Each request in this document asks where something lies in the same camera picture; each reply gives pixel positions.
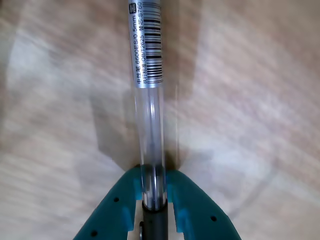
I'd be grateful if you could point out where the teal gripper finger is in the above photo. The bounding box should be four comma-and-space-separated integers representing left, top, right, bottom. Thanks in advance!
73, 166, 144, 240
166, 169, 241, 240

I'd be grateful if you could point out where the black capped clear-barrel pen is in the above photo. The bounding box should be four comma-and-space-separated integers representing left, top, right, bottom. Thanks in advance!
126, 0, 169, 240

